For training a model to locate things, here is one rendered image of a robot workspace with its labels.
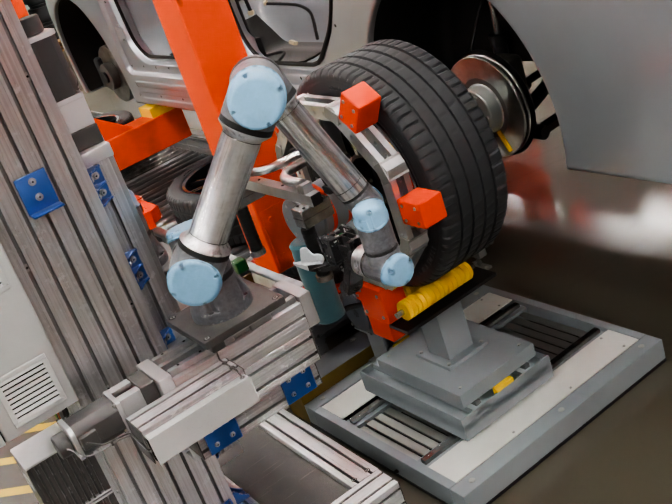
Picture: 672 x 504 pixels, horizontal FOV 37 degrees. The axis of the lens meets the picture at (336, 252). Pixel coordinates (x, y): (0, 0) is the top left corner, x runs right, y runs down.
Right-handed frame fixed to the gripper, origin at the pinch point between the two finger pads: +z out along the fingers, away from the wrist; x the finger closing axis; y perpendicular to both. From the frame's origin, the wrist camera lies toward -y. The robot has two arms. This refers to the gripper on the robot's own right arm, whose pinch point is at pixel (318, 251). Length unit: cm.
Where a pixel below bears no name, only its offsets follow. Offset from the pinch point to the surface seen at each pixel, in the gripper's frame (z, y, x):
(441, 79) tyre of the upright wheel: -4, 26, -47
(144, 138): 257, -22, -60
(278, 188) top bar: 11.9, 15.0, -1.5
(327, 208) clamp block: -1.5, 9.4, -5.7
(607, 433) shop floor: -26, -83, -53
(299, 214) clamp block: -0.4, 11.3, 1.6
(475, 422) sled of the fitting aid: -4, -70, -27
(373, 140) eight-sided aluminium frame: -0.8, 18.7, -24.7
